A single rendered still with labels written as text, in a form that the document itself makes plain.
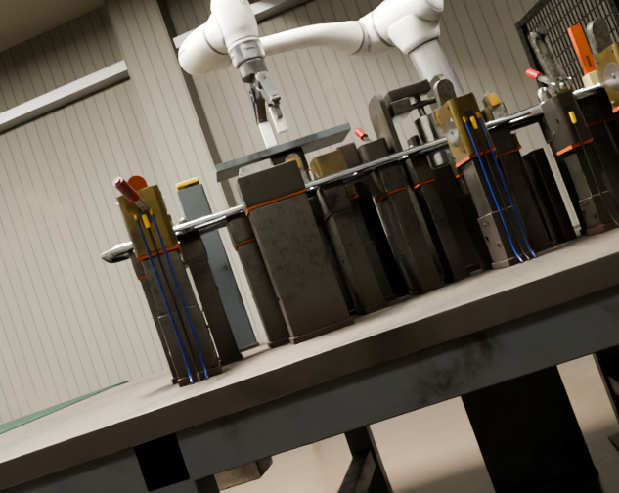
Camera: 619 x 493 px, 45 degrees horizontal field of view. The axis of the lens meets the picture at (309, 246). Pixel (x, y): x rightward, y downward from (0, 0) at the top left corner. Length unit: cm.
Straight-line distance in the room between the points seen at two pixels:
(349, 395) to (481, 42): 348
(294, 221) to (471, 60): 304
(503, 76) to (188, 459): 350
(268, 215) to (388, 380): 49
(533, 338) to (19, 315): 421
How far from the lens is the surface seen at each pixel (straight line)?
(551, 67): 202
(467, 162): 151
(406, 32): 232
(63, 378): 488
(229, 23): 202
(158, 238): 136
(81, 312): 477
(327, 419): 106
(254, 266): 154
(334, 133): 194
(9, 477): 121
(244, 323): 189
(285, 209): 140
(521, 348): 103
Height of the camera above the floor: 78
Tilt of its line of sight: 4 degrees up
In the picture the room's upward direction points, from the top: 20 degrees counter-clockwise
